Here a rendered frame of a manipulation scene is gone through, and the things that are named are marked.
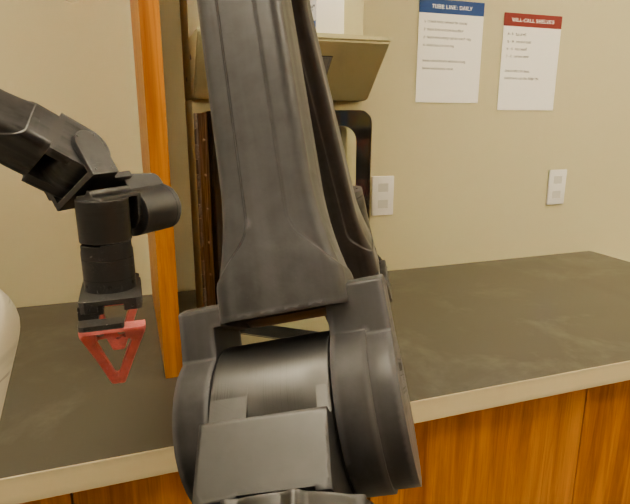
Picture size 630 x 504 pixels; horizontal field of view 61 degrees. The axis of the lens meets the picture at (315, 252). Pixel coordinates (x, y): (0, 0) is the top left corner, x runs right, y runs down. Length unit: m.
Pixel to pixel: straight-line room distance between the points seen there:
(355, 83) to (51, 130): 0.55
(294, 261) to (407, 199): 1.39
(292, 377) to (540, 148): 1.69
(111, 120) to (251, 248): 1.17
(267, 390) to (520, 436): 0.90
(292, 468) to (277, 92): 0.17
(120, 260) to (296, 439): 0.45
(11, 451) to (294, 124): 0.70
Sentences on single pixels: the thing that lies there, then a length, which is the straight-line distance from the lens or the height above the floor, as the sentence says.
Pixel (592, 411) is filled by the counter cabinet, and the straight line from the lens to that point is 1.21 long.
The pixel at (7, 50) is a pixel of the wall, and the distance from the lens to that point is 1.43.
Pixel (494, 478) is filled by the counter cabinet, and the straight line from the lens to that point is 1.13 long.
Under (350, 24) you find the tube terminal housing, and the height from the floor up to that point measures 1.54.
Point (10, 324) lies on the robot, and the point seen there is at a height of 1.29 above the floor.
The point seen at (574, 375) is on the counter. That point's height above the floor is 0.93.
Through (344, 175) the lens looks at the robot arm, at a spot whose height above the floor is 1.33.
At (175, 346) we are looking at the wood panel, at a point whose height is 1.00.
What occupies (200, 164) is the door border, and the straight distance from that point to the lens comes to 0.97.
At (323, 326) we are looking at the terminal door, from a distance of 0.94.
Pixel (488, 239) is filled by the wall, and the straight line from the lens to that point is 1.81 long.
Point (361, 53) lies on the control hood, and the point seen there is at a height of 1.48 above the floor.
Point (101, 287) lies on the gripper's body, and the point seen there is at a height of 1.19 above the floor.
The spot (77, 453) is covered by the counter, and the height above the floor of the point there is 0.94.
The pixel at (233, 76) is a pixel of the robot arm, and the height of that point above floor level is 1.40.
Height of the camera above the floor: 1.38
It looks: 14 degrees down
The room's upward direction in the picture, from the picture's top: straight up
